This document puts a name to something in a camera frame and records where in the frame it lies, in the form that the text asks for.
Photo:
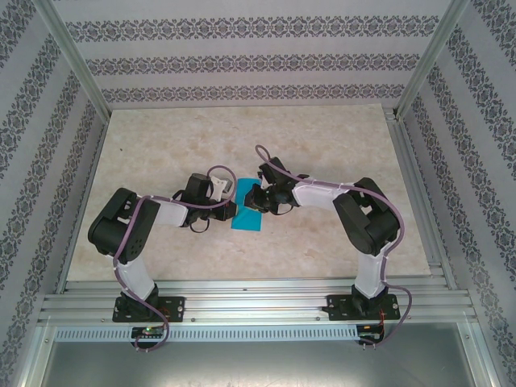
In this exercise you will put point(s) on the blue square paper sheet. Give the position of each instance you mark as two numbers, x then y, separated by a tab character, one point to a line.
246	221

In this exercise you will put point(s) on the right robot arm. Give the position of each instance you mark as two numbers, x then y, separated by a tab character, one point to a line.
367	217

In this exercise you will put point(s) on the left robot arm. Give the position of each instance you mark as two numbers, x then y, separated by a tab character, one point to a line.
121	225

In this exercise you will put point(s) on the grey metal sheet panel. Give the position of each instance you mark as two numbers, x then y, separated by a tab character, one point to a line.
258	367

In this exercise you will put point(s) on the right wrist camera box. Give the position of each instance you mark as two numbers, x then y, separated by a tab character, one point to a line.
263	183

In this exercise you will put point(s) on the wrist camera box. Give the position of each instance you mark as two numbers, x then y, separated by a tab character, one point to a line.
263	183
219	187

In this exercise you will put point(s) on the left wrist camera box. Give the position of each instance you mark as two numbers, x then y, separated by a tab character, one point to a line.
219	187

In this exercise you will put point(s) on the narrow aluminium rail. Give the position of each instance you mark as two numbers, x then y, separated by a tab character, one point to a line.
258	286

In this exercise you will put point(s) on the wide aluminium mounting rail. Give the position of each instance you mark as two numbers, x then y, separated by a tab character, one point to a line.
258	308

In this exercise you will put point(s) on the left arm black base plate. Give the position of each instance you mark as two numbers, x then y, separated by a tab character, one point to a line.
177	308

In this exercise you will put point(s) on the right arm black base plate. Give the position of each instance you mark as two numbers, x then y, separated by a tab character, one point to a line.
336	308

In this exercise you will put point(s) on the left side aluminium rail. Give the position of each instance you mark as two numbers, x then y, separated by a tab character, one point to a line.
88	181

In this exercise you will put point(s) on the right side aluminium rail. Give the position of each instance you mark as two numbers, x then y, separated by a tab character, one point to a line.
414	181

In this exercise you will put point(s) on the right aluminium corner post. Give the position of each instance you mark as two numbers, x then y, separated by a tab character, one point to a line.
434	56

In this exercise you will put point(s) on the aluminium corner post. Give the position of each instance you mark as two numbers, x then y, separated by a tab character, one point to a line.
73	56
434	56

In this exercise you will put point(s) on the left aluminium corner post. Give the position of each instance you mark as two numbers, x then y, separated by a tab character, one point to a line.
73	56

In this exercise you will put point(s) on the aluminium frame bar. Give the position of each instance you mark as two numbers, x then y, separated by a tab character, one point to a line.
30	354
483	354

